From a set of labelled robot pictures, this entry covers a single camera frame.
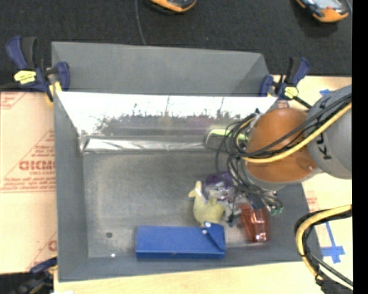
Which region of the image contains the orange clear plastic block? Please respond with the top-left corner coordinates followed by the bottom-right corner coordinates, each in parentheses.
top-left (239, 203), bottom-right (271, 243)

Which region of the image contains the yellow toy animal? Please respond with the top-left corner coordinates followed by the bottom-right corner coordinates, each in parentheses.
top-left (188, 181), bottom-right (228, 228)

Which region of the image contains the pale green cylinder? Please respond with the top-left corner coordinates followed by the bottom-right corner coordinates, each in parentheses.
top-left (205, 128), bottom-right (249, 144)

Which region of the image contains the blue flat box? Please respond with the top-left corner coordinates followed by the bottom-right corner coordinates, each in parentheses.
top-left (136, 221), bottom-right (227, 260)

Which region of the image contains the grey metal bin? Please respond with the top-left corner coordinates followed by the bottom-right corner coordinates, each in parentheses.
top-left (51, 41), bottom-right (321, 282)

